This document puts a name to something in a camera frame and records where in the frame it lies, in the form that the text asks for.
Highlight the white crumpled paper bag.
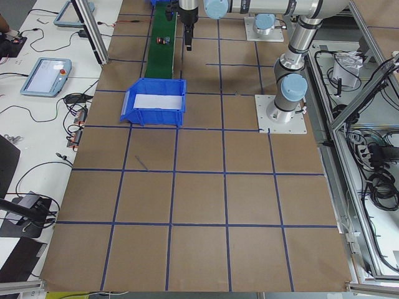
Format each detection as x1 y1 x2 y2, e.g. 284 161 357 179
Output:
332 51 363 88

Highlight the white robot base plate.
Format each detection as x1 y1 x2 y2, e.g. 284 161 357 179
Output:
255 95 307 135

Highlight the blue teach pendant far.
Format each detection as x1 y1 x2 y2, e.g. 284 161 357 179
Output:
53 1 83 29

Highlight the black monitor stand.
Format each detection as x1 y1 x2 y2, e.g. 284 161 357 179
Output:
1 192 52 239

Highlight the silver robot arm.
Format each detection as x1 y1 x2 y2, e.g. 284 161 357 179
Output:
203 0 349 124
252 14 276 36

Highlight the aluminium frame post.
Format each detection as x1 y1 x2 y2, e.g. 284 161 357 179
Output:
71 0 108 65

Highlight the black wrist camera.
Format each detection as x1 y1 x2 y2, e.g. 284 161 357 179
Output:
165 2 176 21

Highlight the blue plastic bin left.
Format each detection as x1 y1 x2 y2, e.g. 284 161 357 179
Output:
120 78 186 127

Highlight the person hand at desk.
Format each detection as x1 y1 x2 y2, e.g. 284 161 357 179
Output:
0 15 11 34

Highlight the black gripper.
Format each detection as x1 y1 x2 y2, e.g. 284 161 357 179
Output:
180 8 198 51

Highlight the blue teach pendant near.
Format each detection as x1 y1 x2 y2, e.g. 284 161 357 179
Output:
20 57 72 97

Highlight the green conveyor belt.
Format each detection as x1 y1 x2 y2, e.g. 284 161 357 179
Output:
145 1 176 79

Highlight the blue teach pendant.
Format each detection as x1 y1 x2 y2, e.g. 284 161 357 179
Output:
20 57 72 97
53 1 83 29

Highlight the white foam sheet left bin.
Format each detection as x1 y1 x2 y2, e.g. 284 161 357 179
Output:
133 94 183 110

